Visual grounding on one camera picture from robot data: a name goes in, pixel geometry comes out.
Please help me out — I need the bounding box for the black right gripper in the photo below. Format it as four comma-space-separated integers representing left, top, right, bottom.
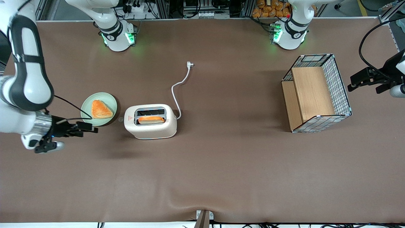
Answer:
51, 116, 99, 138

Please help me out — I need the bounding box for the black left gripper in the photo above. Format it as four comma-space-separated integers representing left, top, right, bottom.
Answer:
347, 49, 405, 94

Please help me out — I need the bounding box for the white two-slot toaster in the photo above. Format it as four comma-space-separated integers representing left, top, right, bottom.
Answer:
124, 104, 178, 140

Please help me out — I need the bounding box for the pale green round plate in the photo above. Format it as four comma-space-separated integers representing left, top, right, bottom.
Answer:
80, 92, 118, 126

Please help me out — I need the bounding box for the triangular orange pastry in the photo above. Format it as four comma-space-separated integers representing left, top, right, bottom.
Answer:
91, 100, 114, 119

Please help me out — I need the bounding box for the orange-crust toast slice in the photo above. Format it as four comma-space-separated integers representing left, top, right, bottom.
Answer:
138, 116, 165, 124

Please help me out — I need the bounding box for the pile of orange bread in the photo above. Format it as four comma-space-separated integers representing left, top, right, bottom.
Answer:
252, 0, 292, 18

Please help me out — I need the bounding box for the white power strip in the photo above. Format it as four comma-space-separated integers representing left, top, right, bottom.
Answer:
122, 2, 152, 14

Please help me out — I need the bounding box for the brown table cloth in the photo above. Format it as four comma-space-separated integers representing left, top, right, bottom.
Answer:
0, 17, 405, 224

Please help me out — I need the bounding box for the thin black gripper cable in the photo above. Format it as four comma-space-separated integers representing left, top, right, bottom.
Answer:
53, 94, 93, 123

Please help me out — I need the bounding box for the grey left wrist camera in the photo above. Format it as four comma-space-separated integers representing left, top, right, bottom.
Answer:
389, 84, 405, 98

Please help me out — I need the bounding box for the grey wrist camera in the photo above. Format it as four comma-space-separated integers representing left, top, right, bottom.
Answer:
34, 136, 65, 154
389, 84, 405, 98

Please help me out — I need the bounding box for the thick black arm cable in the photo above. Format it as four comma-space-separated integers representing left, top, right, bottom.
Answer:
358, 17, 405, 81

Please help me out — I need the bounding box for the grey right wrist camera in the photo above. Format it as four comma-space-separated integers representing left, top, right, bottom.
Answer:
34, 136, 65, 154

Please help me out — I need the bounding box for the wire basket with wooden shelves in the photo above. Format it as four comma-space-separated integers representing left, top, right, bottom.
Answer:
281, 54, 352, 133

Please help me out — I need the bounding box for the white toaster power cable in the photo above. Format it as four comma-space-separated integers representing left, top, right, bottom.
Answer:
171, 61, 194, 120

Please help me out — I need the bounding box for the metal table clamp bracket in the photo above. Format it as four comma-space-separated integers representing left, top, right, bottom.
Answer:
196, 210, 214, 228

